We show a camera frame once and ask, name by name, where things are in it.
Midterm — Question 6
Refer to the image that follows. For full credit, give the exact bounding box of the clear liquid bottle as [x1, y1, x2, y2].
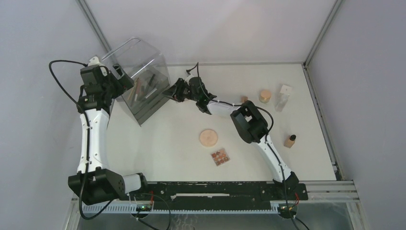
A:
[275, 85, 293, 112]

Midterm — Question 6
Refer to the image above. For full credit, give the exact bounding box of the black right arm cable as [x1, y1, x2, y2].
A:
[186, 62, 310, 230]

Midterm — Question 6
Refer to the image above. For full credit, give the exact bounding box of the clear acrylic makeup organizer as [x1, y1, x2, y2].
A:
[101, 37, 171, 126]

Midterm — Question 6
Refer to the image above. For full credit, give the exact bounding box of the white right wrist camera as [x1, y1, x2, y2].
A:
[185, 74, 195, 83]

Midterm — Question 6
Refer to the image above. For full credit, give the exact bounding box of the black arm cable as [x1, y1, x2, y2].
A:
[186, 62, 310, 230]
[48, 60, 172, 230]

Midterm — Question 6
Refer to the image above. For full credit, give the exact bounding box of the dark concealer stick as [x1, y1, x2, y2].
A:
[145, 74, 156, 92]

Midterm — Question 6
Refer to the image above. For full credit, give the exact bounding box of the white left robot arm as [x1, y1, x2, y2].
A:
[68, 64, 150, 206]

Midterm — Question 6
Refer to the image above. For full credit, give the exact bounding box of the eyeshadow palette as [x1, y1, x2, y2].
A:
[210, 148, 230, 166]

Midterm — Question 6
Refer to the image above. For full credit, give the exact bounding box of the cream jar gold lid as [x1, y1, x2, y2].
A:
[259, 90, 271, 104]

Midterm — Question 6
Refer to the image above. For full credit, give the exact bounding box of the round beige sponge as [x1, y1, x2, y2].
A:
[199, 129, 218, 147]

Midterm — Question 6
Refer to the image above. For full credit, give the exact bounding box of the BB cream tube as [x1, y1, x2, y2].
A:
[241, 96, 249, 104]

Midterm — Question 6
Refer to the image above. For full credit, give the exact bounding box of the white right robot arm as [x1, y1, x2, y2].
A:
[163, 77, 299, 199]

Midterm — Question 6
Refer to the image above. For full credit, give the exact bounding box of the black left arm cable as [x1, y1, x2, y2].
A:
[48, 60, 172, 230]

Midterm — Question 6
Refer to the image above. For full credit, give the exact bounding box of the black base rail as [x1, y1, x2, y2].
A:
[119, 181, 309, 211]

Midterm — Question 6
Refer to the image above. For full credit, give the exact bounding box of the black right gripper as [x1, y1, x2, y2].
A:
[161, 78, 199, 103]

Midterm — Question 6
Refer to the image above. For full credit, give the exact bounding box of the wooden handle brush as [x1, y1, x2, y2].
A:
[133, 78, 142, 102]

